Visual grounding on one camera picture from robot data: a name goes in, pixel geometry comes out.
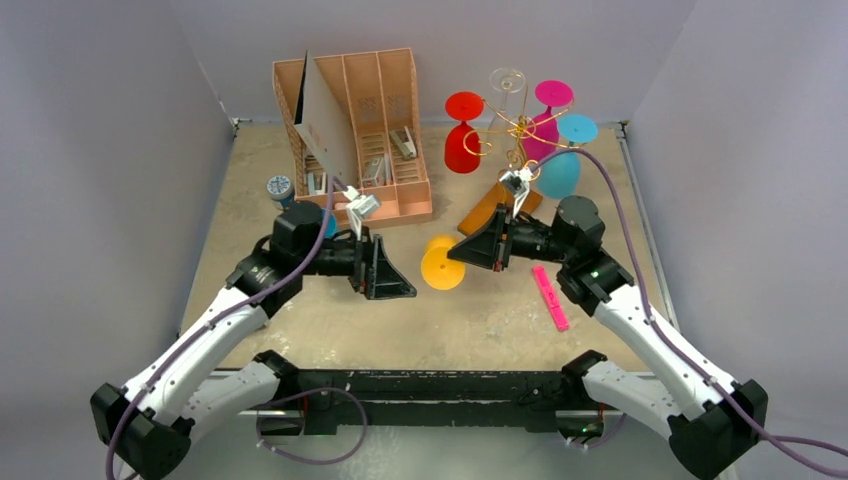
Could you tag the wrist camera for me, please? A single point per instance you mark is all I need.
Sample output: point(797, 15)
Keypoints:
point(517, 184)
point(360, 206)

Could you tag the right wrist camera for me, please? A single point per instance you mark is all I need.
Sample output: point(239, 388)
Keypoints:
point(517, 184)

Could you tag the red plastic wine glass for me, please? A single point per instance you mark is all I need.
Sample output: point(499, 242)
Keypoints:
point(462, 145)

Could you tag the pink plastic clip tool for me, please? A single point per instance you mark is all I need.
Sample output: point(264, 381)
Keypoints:
point(550, 298)

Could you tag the magenta plastic wine glass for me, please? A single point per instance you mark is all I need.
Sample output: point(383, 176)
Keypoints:
point(556, 96)

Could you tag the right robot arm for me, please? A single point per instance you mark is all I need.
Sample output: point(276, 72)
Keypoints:
point(697, 406)

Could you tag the white paper folder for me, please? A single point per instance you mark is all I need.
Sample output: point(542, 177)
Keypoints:
point(323, 125)

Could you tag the yellow plastic wine glass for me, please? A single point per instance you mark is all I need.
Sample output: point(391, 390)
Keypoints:
point(437, 269)

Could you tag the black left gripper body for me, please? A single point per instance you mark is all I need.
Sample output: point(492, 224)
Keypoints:
point(363, 266)

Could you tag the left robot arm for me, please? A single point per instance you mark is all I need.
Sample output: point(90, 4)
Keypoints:
point(150, 422)

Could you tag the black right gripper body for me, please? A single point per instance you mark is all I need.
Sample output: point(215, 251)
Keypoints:
point(501, 238)

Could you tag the small blue white jar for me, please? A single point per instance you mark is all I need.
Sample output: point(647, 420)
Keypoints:
point(281, 191)

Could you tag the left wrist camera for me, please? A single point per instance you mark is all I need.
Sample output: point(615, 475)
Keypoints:
point(360, 206)

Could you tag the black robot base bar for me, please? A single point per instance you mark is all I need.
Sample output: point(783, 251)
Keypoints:
point(536, 401)

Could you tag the silver item in organizer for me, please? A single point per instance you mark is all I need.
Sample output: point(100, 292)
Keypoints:
point(376, 171)

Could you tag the grey stapler in organizer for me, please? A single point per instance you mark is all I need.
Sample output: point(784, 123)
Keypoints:
point(402, 140)

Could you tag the clear wine glass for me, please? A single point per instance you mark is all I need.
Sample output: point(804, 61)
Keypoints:
point(505, 82)

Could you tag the blue plastic wine glass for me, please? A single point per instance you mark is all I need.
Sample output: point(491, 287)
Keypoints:
point(329, 223)

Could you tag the teal wine glass on rack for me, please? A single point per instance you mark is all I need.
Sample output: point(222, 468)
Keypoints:
point(560, 176)

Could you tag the peach plastic file organizer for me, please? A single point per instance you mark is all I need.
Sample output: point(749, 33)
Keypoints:
point(378, 91)

